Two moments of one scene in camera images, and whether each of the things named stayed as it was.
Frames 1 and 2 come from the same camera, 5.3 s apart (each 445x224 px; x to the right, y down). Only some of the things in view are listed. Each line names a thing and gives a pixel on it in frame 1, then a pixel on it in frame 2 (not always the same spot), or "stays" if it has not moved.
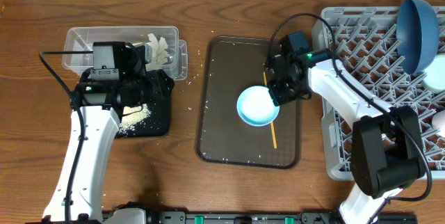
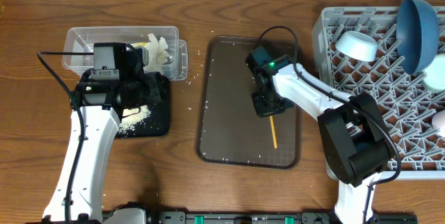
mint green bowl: (434, 80) stays
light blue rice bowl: (256, 107) to (358, 46)
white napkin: (160, 54) stays
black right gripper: (281, 97) to (264, 110)
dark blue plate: (417, 35) stays
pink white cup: (438, 122) stays
